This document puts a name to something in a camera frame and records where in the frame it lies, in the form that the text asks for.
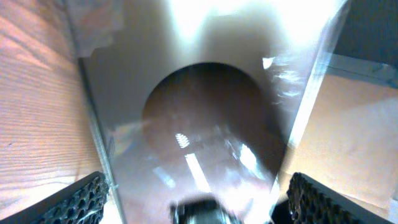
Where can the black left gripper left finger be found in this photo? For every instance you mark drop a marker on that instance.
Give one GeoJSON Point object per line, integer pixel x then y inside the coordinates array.
{"type": "Point", "coordinates": [79, 203]}

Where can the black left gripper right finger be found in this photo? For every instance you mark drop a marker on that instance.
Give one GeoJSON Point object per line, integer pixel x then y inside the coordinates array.
{"type": "Point", "coordinates": [309, 201]}

